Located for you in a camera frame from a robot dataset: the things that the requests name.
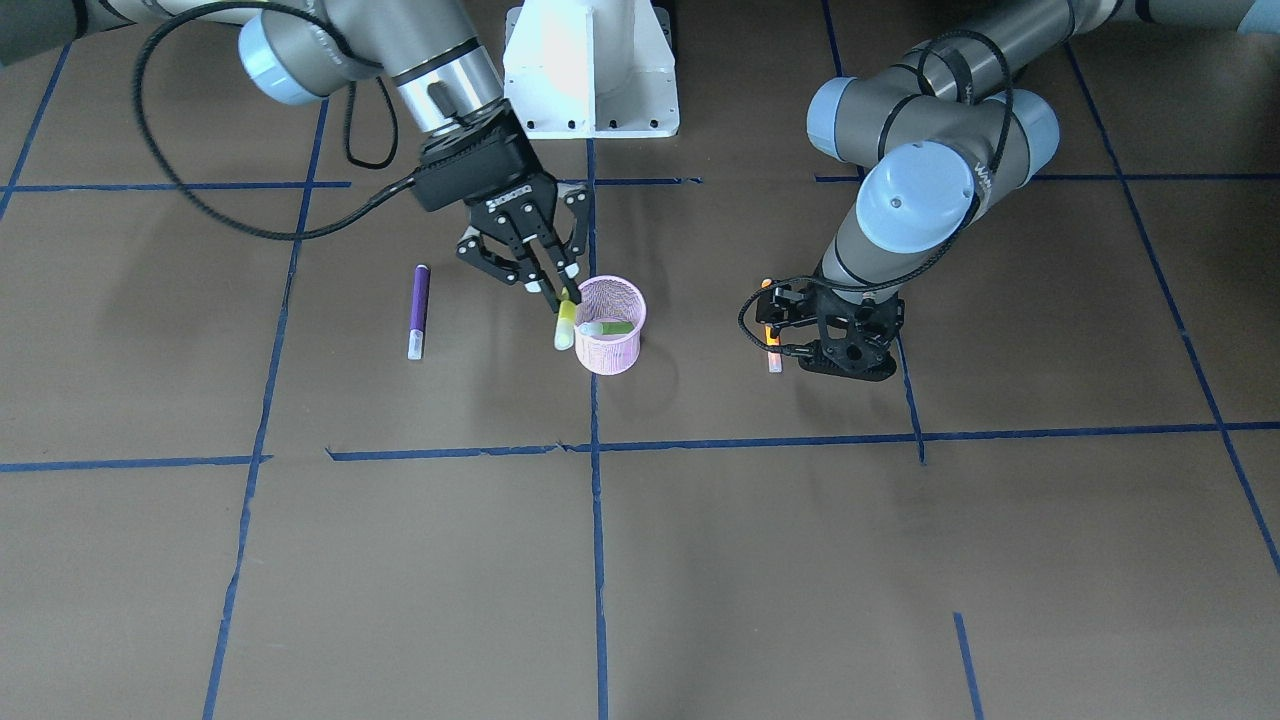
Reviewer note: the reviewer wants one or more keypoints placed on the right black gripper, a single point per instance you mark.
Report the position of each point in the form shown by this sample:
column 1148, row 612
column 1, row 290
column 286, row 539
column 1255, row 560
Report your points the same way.
column 520, row 203

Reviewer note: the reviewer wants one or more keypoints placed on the yellow highlighter pen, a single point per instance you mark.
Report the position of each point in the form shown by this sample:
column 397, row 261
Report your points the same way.
column 564, row 336

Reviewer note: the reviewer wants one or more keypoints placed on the orange highlighter pen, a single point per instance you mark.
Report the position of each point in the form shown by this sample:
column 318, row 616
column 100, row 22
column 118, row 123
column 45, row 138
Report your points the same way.
column 776, row 364

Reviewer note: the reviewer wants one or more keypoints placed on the green highlighter pen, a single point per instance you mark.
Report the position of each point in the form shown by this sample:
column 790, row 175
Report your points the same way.
column 605, row 329

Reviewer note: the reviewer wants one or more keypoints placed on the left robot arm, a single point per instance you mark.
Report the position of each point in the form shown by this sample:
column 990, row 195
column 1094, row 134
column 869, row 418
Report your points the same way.
column 944, row 135

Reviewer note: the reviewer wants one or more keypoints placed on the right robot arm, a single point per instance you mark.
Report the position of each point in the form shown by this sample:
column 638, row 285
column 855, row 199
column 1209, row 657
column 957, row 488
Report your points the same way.
column 524, row 226

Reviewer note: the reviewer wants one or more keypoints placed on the purple highlighter pen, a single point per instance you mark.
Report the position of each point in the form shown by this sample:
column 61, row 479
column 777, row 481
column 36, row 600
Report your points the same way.
column 418, row 312

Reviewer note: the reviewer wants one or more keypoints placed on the pink mesh pen holder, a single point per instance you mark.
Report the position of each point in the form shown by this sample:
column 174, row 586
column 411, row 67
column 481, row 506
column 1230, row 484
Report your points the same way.
column 609, row 298

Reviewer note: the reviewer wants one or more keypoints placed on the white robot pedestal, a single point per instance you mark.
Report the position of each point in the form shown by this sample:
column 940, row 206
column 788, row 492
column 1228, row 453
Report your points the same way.
column 592, row 69

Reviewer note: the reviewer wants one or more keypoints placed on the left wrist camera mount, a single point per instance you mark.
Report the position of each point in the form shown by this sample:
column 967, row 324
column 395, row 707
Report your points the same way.
column 854, row 337

